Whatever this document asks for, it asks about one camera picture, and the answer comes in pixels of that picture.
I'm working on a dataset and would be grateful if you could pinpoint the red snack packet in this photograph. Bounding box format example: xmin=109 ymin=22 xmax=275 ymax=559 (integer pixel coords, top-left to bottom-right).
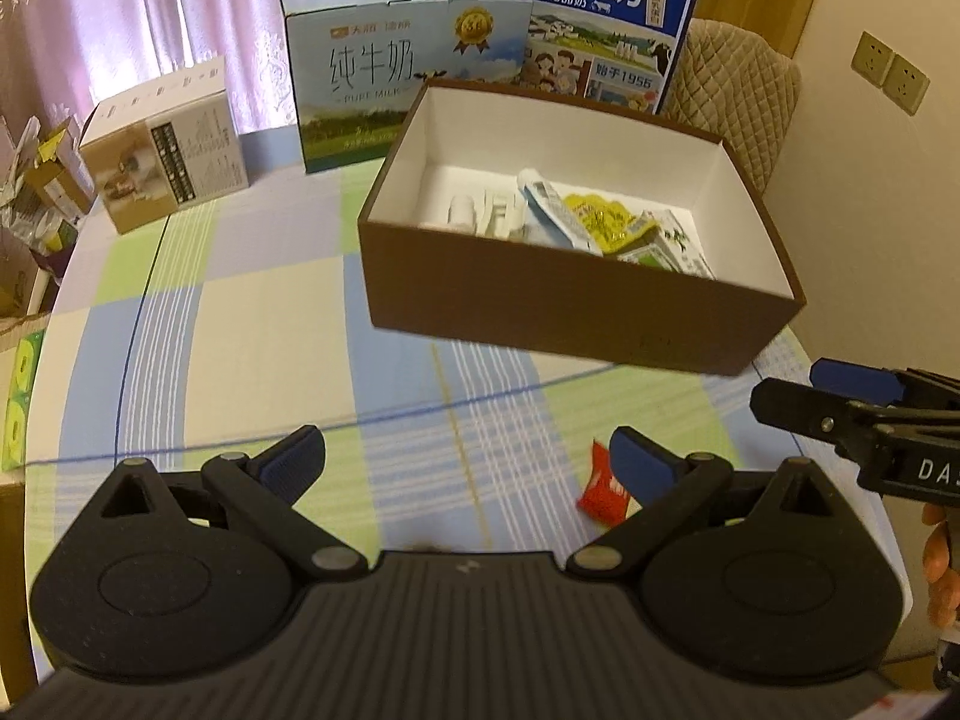
xmin=576 ymin=440 xmax=641 ymax=528

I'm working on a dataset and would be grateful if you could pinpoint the white medicine box green print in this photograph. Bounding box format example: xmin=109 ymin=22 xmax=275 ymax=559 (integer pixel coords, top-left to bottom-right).
xmin=651 ymin=210 xmax=715 ymax=280

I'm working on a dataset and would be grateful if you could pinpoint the yellow sachet packet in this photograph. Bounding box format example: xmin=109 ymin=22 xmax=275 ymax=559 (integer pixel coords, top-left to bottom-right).
xmin=563 ymin=193 xmax=659 ymax=257

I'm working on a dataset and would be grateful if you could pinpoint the white blue-label tube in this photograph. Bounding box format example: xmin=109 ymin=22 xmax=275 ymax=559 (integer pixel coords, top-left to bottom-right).
xmin=517 ymin=167 xmax=602 ymax=257

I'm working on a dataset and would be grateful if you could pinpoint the white pill bottle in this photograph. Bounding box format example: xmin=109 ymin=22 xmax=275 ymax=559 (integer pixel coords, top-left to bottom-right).
xmin=448 ymin=195 xmax=477 ymax=236

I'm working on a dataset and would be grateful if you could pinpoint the person right hand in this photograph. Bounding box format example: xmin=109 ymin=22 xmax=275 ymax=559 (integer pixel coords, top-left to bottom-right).
xmin=923 ymin=504 xmax=960 ymax=631

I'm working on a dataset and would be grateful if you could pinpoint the green white small box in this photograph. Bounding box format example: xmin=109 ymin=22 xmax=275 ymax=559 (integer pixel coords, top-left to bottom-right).
xmin=617 ymin=236 xmax=679 ymax=271

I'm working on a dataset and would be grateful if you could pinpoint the brown cardboard storage box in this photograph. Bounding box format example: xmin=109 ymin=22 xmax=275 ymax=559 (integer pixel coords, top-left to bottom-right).
xmin=358 ymin=80 xmax=805 ymax=376

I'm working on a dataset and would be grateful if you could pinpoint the green patterned box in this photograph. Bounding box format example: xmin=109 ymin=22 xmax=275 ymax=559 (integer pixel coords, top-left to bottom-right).
xmin=2 ymin=323 xmax=46 ymax=473

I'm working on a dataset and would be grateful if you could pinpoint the clear plastic blister tray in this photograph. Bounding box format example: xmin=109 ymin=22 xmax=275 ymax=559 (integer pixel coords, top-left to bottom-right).
xmin=475 ymin=190 xmax=527 ymax=241

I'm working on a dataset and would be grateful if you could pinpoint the beige quilted chair cover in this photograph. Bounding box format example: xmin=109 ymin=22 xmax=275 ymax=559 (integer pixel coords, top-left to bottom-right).
xmin=662 ymin=18 xmax=802 ymax=193

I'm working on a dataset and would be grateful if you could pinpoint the beige white product carton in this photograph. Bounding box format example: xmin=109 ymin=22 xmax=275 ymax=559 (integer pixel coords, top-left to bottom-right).
xmin=80 ymin=57 xmax=249 ymax=234

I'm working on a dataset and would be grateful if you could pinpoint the brown open cardboard box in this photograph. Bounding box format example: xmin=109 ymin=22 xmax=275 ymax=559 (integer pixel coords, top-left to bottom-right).
xmin=2 ymin=115 xmax=96 ymax=317

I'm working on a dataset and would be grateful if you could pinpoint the light blue milk carton box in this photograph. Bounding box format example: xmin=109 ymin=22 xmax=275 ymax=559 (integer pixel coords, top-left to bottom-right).
xmin=280 ymin=0 xmax=534 ymax=172

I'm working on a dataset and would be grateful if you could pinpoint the dark blue milk carton box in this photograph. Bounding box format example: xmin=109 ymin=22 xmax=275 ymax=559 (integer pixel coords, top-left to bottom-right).
xmin=517 ymin=0 xmax=697 ymax=114

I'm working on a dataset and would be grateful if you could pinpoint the beige wall socket right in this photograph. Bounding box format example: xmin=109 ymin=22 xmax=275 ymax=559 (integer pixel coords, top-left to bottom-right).
xmin=882 ymin=54 xmax=929 ymax=115

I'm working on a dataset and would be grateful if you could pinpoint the beige wall socket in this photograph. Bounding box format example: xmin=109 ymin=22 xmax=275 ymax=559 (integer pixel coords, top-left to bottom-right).
xmin=882 ymin=54 xmax=929 ymax=115
xmin=851 ymin=31 xmax=895 ymax=88

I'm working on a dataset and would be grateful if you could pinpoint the beige wall socket left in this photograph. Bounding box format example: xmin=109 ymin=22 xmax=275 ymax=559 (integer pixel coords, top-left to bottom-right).
xmin=851 ymin=31 xmax=895 ymax=88

